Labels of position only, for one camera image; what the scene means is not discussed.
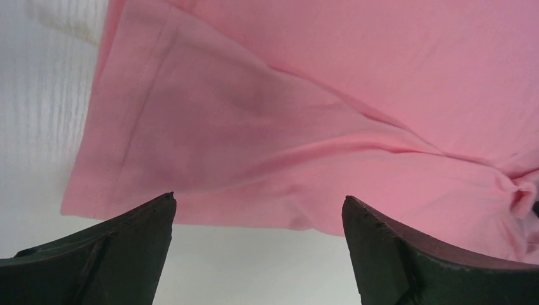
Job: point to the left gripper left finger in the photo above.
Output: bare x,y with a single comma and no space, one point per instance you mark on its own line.
118,261

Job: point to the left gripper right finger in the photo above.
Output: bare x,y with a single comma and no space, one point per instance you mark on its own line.
396,264

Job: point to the pink t shirt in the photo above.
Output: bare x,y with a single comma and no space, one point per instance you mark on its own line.
269,113

